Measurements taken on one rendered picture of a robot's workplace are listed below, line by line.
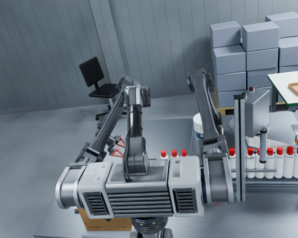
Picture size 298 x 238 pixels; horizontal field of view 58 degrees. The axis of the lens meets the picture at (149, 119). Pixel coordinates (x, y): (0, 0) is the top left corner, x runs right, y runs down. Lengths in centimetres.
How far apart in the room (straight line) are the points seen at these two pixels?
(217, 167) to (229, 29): 337
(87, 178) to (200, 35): 398
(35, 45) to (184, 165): 476
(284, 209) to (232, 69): 250
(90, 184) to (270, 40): 329
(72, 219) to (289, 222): 124
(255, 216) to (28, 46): 476
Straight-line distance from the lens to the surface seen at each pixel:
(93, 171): 95
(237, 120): 136
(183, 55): 475
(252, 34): 378
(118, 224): 159
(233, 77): 391
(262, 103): 140
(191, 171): 84
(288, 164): 174
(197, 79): 119
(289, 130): 224
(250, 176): 177
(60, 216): 190
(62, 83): 546
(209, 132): 107
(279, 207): 171
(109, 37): 471
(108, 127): 114
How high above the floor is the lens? 208
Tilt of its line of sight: 28 degrees down
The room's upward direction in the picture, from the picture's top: 12 degrees counter-clockwise
